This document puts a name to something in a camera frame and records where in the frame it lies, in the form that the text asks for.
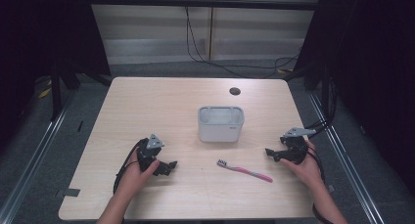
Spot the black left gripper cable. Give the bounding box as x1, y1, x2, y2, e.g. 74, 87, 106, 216
113, 137, 150, 196

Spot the metal floor rail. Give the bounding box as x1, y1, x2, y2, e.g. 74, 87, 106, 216
0, 88, 78, 224
307, 92, 387, 224

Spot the pink toothbrush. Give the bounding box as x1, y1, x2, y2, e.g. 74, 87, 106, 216
216, 158, 274, 184

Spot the black wall cable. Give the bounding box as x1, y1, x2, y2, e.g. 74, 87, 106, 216
183, 5, 301, 79

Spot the black metal stand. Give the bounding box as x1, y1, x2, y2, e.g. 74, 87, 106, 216
48, 52, 114, 122

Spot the black horizontal bar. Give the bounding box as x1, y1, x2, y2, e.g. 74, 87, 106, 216
87, 0, 320, 12

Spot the person's left hand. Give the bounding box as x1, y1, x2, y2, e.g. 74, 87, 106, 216
117, 148, 161, 199

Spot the person's right hand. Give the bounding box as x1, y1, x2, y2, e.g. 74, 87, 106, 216
279, 140, 325, 188

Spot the yellow floor tape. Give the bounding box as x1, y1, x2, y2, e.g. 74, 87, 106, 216
36, 79, 53, 100

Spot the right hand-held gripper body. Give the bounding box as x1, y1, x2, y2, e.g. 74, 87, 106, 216
279, 127, 317, 165

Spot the white toothbrush holder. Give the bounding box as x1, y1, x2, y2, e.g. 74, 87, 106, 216
197, 105, 246, 144

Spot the dark curtain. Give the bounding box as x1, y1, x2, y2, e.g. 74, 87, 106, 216
293, 0, 415, 198
0, 0, 113, 150

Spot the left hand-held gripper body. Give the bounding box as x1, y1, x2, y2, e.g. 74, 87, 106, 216
136, 133, 165, 173

